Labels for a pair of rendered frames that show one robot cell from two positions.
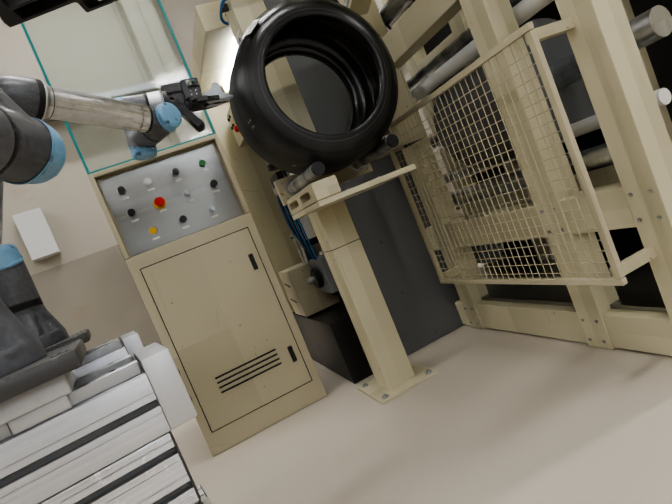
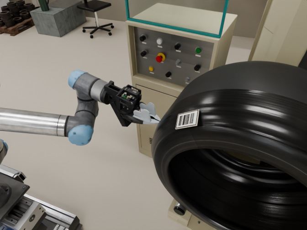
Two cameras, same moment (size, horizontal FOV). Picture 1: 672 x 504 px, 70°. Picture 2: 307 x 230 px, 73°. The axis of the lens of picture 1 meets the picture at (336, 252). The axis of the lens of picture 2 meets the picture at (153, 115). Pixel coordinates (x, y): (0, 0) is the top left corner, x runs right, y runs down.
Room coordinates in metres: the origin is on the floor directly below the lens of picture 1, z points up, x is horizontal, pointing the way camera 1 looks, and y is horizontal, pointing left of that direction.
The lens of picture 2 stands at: (1.26, -0.22, 1.71)
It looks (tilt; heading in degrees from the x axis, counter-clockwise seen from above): 44 degrees down; 48
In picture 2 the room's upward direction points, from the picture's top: 1 degrees counter-clockwise
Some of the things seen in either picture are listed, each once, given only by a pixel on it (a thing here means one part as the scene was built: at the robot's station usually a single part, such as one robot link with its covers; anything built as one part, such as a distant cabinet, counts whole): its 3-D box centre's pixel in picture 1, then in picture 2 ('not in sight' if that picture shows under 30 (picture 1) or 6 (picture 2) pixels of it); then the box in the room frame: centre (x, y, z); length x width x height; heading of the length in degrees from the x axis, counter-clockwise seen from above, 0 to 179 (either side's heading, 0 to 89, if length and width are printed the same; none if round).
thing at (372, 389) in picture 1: (395, 379); not in sight; (1.98, -0.03, 0.01); 0.27 x 0.27 x 0.02; 18
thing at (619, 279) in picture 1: (473, 188); not in sight; (1.63, -0.51, 0.65); 0.90 x 0.02 x 0.70; 18
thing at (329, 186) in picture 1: (311, 196); (193, 182); (1.70, 0.01, 0.83); 0.36 x 0.09 x 0.06; 18
